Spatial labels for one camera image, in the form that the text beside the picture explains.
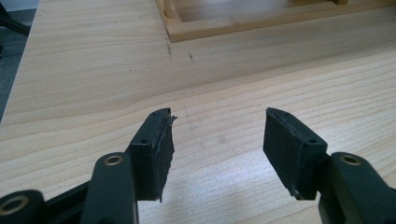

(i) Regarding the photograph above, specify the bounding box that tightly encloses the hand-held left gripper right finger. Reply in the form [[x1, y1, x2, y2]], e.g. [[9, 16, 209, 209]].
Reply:
[[262, 106, 330, 201]]

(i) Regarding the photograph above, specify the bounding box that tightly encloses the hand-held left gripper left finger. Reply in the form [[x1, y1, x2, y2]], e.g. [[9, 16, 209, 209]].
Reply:
[[125, 107, 178, 203]]

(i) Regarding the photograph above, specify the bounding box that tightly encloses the three-tier wooden shoe rack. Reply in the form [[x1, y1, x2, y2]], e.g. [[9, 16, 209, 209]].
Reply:
[[154, 0, 396, 43]]

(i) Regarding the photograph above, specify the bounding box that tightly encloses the black metal stand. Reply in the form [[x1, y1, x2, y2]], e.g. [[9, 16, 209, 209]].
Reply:
[[0, 2, 32, 37]]

